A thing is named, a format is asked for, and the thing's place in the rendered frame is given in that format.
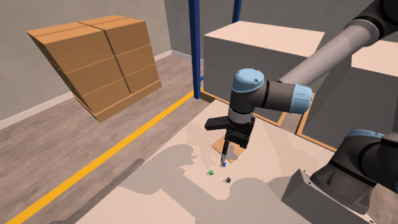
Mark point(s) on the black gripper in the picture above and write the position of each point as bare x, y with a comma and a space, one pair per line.
240, 135

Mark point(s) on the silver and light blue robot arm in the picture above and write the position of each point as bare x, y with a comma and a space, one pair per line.
364, 158

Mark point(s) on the orange flat mat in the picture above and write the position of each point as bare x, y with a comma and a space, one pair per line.
219, 147

